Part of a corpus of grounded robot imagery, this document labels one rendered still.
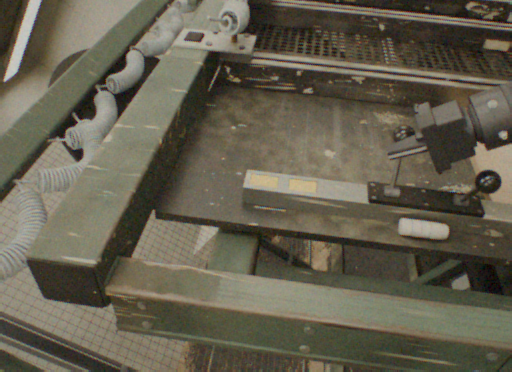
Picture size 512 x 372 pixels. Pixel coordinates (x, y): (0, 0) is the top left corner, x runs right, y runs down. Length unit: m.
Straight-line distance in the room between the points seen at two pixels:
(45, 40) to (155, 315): 7.29
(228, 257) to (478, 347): 0.39
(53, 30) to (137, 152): 6.95
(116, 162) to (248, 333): 0.34
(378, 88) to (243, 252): 0.57
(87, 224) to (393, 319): 0.43
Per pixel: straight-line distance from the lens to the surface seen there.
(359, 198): 0.78
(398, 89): 1.13
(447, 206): 0.81
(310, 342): 0.65
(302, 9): 1.50
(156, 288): 0.62
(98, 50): 1.73
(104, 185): 0.70
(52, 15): 7.56
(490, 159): 1.02
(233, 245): 0.77
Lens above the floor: 1.91
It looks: 17 degrees down
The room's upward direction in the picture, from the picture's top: 58 degrees counter-clockwise
